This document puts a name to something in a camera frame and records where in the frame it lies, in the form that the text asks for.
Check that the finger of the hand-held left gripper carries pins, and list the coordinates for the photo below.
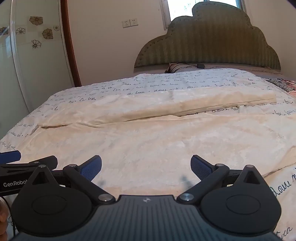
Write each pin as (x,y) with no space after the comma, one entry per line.
(23,165)
(9,157)

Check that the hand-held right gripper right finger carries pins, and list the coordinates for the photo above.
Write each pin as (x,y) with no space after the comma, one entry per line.
(201,167)

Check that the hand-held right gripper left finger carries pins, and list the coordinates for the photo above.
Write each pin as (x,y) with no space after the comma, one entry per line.
(91,167)

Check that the cream pants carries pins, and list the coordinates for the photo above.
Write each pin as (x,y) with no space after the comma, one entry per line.
(150,139)

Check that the person's left hand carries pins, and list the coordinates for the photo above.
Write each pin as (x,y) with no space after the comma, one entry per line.
(2,215)

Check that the white script-print quilt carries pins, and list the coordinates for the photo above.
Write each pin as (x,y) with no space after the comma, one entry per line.
(115,87)

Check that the glass sliding door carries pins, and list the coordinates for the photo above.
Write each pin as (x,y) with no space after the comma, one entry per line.
(34,76)

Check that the black charger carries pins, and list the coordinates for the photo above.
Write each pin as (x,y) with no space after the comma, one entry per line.
(200,66)

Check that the patterned pillow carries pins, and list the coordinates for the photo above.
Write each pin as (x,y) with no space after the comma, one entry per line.
(178,67)

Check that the grey bed sheet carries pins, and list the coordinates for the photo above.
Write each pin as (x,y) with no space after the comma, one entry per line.
(254,70)

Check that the colourful floral pillow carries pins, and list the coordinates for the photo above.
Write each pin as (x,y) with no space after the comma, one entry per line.
(283,85)

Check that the green padded headboard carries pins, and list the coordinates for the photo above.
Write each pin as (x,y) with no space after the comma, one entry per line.
(208,41)

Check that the window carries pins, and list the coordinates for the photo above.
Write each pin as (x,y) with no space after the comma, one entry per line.
(203,5)

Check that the brown wooden door frame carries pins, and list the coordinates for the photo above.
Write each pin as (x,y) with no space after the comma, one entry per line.
(70,46)

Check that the flower wall stickers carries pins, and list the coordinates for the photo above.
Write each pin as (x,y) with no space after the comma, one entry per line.
(36,20)

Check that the white wall socket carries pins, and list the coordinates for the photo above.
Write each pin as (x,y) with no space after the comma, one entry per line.
(134,22)
(125,23)

